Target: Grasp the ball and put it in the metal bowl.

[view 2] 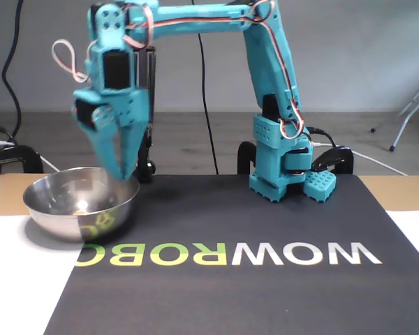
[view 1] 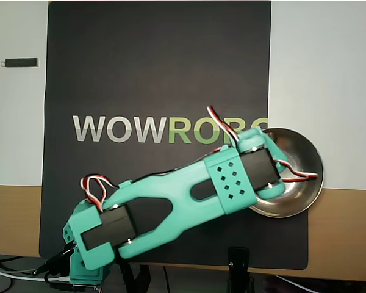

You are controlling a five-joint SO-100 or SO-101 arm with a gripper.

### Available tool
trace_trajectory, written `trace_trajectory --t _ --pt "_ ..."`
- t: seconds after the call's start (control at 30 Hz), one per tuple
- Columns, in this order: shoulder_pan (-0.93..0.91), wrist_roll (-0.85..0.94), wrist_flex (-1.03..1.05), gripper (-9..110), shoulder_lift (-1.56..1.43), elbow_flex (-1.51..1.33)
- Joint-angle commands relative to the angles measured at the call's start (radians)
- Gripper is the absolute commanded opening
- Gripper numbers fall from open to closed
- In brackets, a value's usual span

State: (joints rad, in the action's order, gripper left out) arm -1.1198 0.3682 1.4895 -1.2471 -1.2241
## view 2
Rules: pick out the teal gripper black servo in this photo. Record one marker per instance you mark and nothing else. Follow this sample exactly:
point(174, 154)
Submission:
point(123, 111)

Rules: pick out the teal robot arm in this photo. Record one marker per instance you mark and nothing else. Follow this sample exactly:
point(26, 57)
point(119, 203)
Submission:
point(202, 14)

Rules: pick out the metal bowl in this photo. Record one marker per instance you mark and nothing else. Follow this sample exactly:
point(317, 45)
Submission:
point(52, 220)

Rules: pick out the black spring lamp stand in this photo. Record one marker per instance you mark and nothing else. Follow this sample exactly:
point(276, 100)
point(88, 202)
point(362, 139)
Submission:
point(153, 76)

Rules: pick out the black mat with WOWROBO print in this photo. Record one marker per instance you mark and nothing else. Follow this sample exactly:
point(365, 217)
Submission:
point(195, 227)

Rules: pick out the white folding stand legs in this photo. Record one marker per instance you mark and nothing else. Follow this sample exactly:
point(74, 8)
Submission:
point(401, 130)

